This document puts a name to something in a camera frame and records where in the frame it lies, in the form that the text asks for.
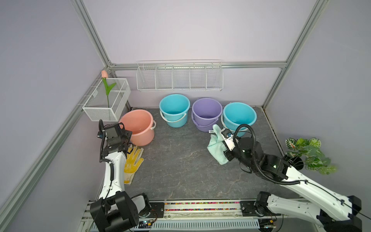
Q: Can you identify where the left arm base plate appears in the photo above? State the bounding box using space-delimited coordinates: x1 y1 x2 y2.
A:
139 202 165 218

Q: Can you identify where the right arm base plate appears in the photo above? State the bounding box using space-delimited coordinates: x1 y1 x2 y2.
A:
240 201 280 218

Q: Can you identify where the mint green cloth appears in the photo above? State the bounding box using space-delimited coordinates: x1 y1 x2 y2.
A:
207 124 229 165

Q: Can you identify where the long white wire shelf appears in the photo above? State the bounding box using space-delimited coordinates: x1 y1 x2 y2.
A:
136 60 224 91

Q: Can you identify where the white wire basket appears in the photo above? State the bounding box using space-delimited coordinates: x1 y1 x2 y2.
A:
82 78 131 122

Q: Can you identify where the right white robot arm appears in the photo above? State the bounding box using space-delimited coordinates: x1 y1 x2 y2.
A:
223 136 362 232

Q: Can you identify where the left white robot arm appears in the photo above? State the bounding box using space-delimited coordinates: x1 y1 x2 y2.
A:
90 120 152 232

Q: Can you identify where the pink plastic bucket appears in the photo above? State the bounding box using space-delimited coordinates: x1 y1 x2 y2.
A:
119 109 156 147

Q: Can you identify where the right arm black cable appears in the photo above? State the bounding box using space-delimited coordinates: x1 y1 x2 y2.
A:
304 179 371 221

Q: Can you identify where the white vented cable duct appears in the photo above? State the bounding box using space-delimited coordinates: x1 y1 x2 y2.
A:
133 218 260 232

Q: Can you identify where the teal bucket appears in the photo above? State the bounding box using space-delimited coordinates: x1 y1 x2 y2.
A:
221 102 257 132
159 94 190 128

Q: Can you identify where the potted green plant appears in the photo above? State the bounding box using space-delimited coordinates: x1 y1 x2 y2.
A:
284 138 337 175

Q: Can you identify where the purple bucket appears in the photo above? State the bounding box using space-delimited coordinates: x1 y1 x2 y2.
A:
191 98 223 132

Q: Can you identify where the pink artificial tulip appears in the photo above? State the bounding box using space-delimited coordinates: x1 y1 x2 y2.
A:
101 70 116 107

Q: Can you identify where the yellow white work glove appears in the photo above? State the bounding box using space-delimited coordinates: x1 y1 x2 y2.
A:
124 146 144 185

